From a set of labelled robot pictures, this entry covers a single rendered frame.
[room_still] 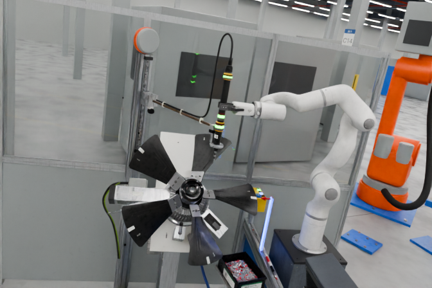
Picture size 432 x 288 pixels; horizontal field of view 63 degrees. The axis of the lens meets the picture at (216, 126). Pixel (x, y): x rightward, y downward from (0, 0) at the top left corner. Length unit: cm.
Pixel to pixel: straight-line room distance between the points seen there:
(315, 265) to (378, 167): 402
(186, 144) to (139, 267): 118
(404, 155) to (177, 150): 368
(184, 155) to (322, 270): 109
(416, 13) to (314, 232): 381
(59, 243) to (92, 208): 36
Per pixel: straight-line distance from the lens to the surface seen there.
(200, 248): 177
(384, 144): 522
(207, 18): 443
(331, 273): 140
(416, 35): 525
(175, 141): 215
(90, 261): 295
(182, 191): 177
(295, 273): 199
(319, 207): 194
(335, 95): 179
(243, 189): 193
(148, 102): 214
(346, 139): 188
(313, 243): 205
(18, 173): 271
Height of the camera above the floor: 198
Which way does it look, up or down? 14 degrees down
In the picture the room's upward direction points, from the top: 9 degrees clockwise
